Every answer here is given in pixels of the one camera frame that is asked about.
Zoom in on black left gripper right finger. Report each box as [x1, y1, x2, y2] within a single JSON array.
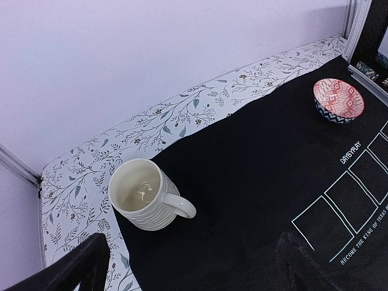
[[275, 232, 361, 290]]

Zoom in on red patterned bowl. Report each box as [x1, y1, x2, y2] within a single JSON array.
[[313, 78, 365, 124]]

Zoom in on left aluminium frame post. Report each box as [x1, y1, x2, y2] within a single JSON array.
[[0, 144, 41, 189]]

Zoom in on poker chips in case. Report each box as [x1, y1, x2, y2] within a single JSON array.
[[355, 52, 387, 92]]

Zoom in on aluminium poker chip case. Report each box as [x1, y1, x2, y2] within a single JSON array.
[[343, 1, 387, 104]]

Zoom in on black poker mat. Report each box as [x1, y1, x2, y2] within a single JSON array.
[[117, 57, 387, 290]]

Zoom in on white ribbed ceramic mug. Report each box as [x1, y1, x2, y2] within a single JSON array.
[[108, 158, 197, 231]]

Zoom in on floral white tablecloth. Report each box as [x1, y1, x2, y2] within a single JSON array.
[[40, 36, 346, 290]]

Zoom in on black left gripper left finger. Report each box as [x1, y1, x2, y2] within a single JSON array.
[[8, 233, 110, 290]]

